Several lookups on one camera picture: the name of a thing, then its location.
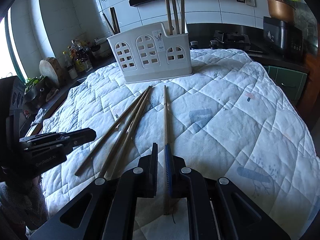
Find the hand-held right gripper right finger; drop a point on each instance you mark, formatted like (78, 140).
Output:
(168, 170)

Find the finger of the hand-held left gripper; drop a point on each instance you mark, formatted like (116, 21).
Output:
(80, 135)
(50, 148)

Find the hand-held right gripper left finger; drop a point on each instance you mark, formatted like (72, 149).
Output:
(150, 175)

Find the white plastic utensil holder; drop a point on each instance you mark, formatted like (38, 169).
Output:
(155, 76)

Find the person's left forearm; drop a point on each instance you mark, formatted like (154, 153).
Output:
(17, 200)

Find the white dish towel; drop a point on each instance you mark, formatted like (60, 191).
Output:
(38, 117)

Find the ginger root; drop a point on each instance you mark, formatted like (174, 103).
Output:
(52, 93)

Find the metal bowl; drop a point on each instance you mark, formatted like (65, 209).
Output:
(36, 95)

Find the small white jar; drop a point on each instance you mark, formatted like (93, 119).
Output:
(72, 73)

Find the yellow label jar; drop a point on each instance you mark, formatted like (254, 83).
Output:
(80, 65)

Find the white quilted blanket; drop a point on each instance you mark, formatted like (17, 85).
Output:
(225, 130)

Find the round wooden cutting board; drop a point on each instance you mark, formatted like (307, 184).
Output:
(50, 70)

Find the clear glass jar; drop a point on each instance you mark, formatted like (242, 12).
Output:
(88, 63)

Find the oil bottle yellow cap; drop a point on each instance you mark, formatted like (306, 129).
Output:
(66, 60)

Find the dark sauce bottle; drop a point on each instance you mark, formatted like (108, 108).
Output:
(75, 51)

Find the metal pot with lid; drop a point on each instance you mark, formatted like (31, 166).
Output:
(100, 48)

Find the window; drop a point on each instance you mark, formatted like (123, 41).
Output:
(12, 42)

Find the black stove knob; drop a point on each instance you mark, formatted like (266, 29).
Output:
(213, 44)
(193, 44)

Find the black gas stove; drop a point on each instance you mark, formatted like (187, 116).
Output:
(230, 38)

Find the green base cabinet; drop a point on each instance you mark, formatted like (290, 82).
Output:
(287, 80)

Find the black rice cooker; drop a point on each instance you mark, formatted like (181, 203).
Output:
(277, 35)

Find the copper-coloured cooker pot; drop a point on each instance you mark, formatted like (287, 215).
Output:
(280, 10)

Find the white wall socket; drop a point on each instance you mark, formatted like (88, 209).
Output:
(250, 1)

